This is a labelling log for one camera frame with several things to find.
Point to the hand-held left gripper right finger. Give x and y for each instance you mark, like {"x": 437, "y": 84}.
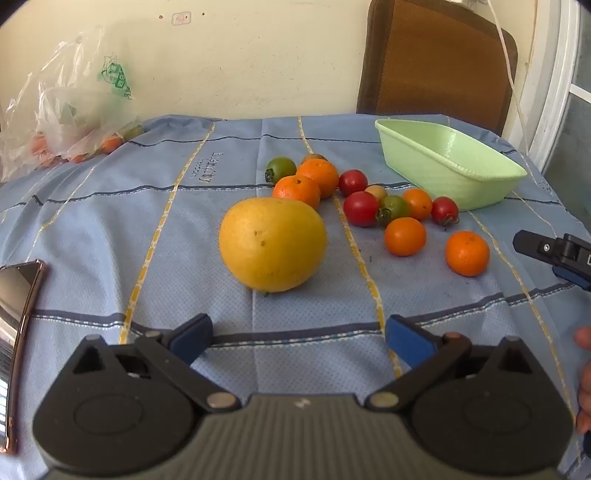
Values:
{"x": 410, "y": 339}

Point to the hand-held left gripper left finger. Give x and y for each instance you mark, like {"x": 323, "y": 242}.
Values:
{"x": 191, "y": 339}

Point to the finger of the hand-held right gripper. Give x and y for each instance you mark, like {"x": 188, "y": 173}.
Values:
{"x": 535, "y": 245}

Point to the red tomato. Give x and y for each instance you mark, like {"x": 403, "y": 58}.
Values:
{"x": 353, "y": 182}
{"x": 445, "y": 210}
{"x": 360, "y": 208}

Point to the light green plastic basket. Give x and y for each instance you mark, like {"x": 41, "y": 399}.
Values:
{"x": 461, "y": 175}

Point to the large yellow grapefruit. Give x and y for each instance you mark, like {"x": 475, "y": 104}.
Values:
{"x": 272, "y": 244}

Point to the green tomato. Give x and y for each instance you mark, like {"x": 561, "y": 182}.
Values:
{"x": 281, "y": 169}
{"x": 396, "y": 208}

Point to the small mandarin orange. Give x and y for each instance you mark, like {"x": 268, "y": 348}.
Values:
{"x": 314, "y": 158}

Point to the blue striped tablecloth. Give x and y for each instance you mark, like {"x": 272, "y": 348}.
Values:
{"x": 138, "y": 230}

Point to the copper rimmed glossy device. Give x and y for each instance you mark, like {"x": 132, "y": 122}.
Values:
{"x": 14, "y": 295}

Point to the brown woven chair back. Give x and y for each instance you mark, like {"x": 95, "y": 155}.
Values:
{"x": 434, "y": 60}

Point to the pile of small bagged tomatoes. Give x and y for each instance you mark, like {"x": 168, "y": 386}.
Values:
{"x": 108, "y": 144}

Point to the clear plastic bag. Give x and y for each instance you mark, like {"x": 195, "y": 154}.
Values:
{"x": 69, "y": 101}

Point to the white window frame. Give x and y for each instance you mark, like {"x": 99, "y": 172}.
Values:
{"x": 554, "y": 83}

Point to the small wall sticker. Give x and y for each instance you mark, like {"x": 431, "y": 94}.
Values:
{"x": 180, "y": 19}

